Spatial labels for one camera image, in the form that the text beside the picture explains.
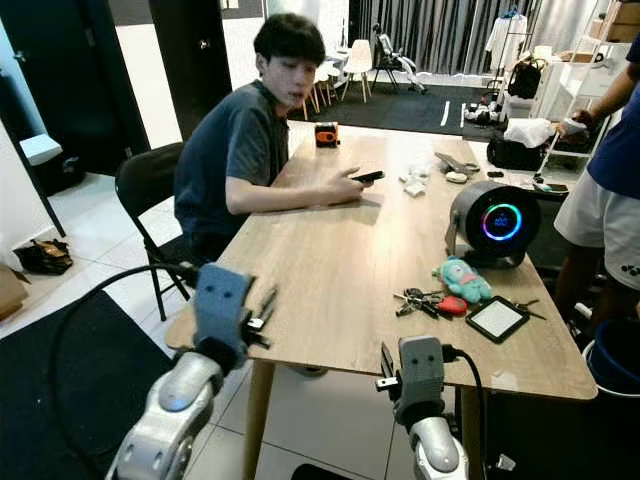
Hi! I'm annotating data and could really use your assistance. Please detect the bunch of metal keys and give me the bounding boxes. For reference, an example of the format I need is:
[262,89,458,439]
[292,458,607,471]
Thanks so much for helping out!
[393,288,444,320]

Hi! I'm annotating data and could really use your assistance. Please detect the red key fob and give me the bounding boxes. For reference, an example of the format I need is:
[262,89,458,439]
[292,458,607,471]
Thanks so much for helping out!
[436,296,469,317]

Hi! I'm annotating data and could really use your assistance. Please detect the teal plush keychain toy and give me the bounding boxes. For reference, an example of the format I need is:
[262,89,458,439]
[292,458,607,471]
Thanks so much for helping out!
[433,257,494,304]

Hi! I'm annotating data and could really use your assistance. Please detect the black framed card holder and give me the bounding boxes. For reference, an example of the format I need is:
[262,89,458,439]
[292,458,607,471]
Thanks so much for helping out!
[465,296,531,345]

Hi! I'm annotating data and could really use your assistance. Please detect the seated person in grey shirt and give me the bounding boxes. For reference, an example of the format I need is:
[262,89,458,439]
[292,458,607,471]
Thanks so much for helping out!
[173,12,381,263]

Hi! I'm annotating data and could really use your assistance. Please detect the black floor mat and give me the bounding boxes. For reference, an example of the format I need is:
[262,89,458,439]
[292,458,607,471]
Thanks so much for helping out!
[0,290,211,480]

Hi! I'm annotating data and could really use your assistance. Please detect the black chair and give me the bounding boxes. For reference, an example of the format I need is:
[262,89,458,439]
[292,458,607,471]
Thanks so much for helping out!
[115,142,211,321]

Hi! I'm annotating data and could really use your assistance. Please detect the crumpled white tissue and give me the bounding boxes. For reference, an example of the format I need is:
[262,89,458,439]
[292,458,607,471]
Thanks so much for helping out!
[397,165,431,198]

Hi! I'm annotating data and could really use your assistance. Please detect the orange and black device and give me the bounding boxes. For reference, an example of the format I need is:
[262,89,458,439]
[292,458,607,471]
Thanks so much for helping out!
[313,122,341,149]

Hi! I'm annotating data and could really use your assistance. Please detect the grey scissors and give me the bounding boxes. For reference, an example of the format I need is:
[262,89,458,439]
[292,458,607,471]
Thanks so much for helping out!
[433,151,481,174]

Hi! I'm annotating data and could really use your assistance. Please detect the dark shoes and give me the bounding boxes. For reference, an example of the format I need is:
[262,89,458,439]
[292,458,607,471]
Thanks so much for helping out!
[15,238,74,276]

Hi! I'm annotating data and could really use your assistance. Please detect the blue bucket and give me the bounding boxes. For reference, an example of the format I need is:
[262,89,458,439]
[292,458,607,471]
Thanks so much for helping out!
[582,318,640,399]

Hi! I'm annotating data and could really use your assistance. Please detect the black bag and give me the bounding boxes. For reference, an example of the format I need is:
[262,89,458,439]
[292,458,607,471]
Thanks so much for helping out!
[486,135,556,171]

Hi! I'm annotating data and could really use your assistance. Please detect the black rug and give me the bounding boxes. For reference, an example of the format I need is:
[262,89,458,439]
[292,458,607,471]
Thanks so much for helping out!
[305,84,496,136]

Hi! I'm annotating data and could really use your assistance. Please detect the narrow dark door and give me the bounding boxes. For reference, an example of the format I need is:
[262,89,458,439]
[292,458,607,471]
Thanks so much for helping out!
[148,0,234,141]

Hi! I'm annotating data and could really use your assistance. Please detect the small black white robot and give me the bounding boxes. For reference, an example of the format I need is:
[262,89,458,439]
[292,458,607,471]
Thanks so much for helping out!
[463,100,508,127]

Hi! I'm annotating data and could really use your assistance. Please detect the white chair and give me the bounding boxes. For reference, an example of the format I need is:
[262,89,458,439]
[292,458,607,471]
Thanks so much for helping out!
[342,40,374,101]

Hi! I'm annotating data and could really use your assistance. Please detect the white plastic bag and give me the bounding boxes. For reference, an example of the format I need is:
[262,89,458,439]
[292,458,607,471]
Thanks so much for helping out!
[503,118,557,149]

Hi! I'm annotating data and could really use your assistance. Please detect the wide dark door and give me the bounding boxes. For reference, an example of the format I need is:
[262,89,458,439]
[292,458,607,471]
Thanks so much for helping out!
[0,0,151,176]

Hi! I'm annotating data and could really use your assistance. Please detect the standing person in blue shirt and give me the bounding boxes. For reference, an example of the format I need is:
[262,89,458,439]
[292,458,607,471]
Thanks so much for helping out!
[553,30,640,331]

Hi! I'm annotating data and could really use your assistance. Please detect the black backpack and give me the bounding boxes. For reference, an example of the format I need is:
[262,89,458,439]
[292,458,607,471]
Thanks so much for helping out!
[507,57,546,99]

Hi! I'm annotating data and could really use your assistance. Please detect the grey curtain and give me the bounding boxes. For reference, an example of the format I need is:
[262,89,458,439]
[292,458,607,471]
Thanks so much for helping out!
[348,0,561,73]

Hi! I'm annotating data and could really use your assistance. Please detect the white storage shelf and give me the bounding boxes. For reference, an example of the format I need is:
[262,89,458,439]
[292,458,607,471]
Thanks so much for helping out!
[540,40,631,121]

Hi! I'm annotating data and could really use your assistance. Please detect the white hanging garment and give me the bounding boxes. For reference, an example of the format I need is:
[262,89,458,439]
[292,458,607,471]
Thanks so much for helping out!
[485,8,529,73]

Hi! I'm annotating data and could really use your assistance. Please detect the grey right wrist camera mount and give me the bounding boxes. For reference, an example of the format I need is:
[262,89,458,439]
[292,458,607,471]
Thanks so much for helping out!
[395,335,447,426]

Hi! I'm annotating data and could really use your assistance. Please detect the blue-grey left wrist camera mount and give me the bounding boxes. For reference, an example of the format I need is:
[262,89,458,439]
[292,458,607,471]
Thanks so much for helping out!
[193,263,254,346]

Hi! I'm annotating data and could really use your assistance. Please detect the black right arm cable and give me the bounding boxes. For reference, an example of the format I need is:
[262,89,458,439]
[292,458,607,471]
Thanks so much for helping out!
[443,345,489,471]

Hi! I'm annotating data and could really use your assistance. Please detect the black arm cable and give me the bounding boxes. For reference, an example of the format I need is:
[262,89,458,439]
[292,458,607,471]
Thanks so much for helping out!
[45,262,202,480]
[443,345,489,471]

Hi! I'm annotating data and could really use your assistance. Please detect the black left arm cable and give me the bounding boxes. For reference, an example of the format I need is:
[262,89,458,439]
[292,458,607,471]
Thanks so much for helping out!
[45,262,202,480]

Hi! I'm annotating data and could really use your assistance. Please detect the round speaker with ring display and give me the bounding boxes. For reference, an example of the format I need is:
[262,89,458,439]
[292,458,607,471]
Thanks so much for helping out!
[445,180,541,268]

